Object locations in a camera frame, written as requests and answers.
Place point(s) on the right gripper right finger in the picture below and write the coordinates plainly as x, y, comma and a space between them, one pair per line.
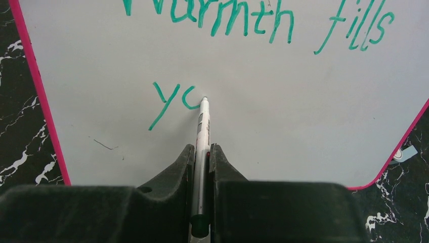
270, 211

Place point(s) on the pink framed whiteboard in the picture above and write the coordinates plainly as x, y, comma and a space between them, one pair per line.
298, 91

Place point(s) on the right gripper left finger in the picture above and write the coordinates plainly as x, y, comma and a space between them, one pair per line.
157, 211

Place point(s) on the white green whiteboard marker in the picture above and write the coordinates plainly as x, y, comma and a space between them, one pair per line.
199, 219

